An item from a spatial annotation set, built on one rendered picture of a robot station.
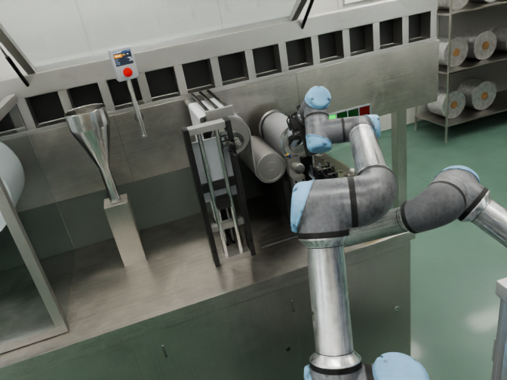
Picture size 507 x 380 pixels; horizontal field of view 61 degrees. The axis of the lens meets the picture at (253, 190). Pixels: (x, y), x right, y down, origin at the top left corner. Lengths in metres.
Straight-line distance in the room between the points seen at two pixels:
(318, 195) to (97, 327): 0.93
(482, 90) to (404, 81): 3.04
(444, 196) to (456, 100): 3.85
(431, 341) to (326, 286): 1.64
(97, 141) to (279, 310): 0.90
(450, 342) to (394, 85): 1.35
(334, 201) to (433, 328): 1.78
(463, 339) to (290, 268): 1.29
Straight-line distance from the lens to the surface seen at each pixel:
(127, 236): 1.75
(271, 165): 1.68
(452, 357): 2.52
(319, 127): 1.32
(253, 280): 1.55
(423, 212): 1.24
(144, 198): 1.98
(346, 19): 2.07
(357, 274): 1.74
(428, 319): 2.69
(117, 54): 1.50
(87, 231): 2.04
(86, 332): 1.58
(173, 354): 1.68
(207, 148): 1.48
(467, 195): 1.32
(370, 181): 0.98
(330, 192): 0.95
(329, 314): 0.99
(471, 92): 5.22
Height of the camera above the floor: 1.84
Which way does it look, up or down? 26 degrees down
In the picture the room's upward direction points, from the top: 10 degrees counter-clockwise
